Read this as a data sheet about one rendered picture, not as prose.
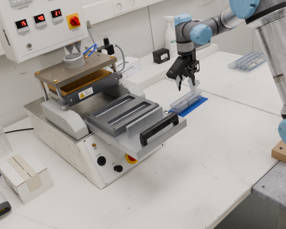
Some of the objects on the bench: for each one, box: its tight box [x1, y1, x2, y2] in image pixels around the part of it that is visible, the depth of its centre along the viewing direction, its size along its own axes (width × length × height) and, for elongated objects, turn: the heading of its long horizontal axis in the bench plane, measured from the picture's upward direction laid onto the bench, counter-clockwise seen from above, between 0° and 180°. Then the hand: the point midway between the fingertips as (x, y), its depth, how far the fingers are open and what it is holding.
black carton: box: [153, 48, 170, 64], centre depth 191 cm, size 6×9×7 cm
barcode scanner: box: [0, 183, 11, 221], centre depth 108 cm, size 20×8×8 cm, turn 54°
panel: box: [82, 134, 164, 186], centre depth 114 cm, size 2×30×19 cm, turn 146°
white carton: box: [106, 56, 143, 80], centre depth 180 cm, size 12×23×7 cm, turn 155°
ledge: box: [127, 43, 218, 90], centre depth 194 cm, size 30×84×4 cm, turn 144°
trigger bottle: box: [163, 16, 178, 57], centre depth 193 cm, size 9×8×25 cm
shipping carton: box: [0, 149, 54, 205], centre depth 115 cm, size 19×13×9 cm
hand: (185, 92), depth 145 cm, fingers open, 8 cm apart
